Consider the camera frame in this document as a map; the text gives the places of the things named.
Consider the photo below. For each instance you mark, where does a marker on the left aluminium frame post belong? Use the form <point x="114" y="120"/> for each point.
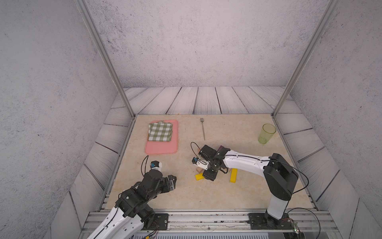
<point x="88" y="20"/>

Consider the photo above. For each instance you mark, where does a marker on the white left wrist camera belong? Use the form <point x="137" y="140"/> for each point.
<point x="156" y="165"/>

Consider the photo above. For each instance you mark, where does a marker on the right aluminium frame post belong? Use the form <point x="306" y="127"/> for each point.
<point x="317" y="34"/>

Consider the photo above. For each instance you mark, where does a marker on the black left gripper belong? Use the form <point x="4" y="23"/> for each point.
<point x="172" y="183"/>

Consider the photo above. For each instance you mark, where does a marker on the pink plastic tray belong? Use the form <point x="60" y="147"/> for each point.
<point x="170" y="147"/>

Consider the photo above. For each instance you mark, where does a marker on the yellow rectangular block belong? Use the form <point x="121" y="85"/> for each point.
<point x="233" y="175"/>
<point x="199" y="176"/>

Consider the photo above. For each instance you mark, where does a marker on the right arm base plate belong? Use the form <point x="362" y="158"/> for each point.
<point x="263" y="221"/>

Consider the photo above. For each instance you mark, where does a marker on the silver metal fork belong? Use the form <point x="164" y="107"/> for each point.
<point x="203" y="129"/>

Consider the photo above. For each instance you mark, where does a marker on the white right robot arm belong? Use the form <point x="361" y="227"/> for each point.
<point x="280" y="176"/>

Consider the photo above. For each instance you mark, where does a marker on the natural wood wedge block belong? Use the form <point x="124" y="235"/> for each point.
<point x="199" y="170"/>

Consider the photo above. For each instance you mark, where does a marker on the aluminium mounting rail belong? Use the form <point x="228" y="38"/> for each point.
<point x="319" y="223"/>

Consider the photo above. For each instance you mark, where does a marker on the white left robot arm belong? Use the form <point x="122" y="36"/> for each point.
<point x="131" y="212"/>

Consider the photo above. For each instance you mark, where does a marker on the green white checkered cloth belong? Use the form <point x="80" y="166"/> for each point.
<point x="160" y="131"/>

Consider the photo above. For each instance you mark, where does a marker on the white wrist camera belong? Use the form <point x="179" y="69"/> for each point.
<point x="200" y="163"/>
<point x="156" y="165"/>

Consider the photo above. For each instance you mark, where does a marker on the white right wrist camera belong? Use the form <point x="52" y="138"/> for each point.
<point x="200" y="163"/>

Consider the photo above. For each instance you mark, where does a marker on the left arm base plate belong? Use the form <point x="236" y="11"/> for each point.
<point x="157" y="221"/>

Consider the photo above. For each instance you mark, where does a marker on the aluminium frame post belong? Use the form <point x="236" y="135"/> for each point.
<point x="88" y="20"/>
<point x="317" y="34"/>

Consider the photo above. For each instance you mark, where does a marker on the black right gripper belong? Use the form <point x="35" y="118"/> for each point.
<point x="208" y="176"/>

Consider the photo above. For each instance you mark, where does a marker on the green translucent plastic cup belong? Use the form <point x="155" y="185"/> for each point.
<point x="267" y="132"/>

